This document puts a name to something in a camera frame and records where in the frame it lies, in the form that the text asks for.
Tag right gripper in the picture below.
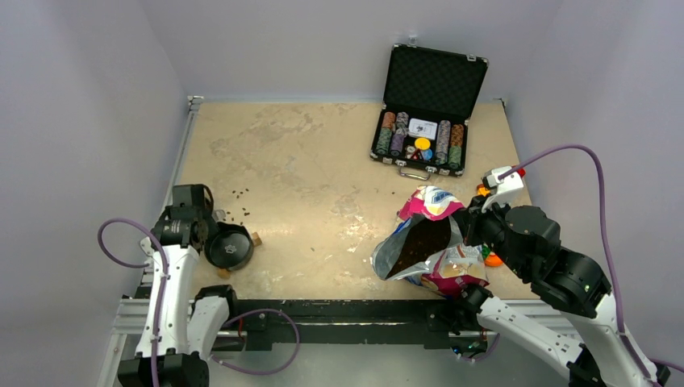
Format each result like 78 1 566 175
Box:
451 190 529 277

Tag clear plastic scoop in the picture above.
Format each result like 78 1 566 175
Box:
212 210 227 222

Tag pet food bag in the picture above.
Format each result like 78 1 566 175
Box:
370 185 490 298

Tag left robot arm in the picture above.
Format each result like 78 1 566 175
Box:
117 185 240 386

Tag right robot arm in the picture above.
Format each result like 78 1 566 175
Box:
450 196 671 386

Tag black pet bowl paw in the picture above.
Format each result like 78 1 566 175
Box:
205 222 262 280

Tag orange curved toy track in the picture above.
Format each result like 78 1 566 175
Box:
482 245 504 268

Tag red toy block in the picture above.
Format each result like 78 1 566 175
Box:
476 166 525 197

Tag yellow poker chip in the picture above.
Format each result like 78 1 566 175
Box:
414 137 432 151

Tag white card deck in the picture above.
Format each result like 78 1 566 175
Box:
407 118 439 140

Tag black poker chip case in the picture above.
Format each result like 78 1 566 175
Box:
369 44 489 180

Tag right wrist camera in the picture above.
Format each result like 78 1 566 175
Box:
482 166 525 213

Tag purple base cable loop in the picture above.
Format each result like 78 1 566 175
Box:
211 308 302 376

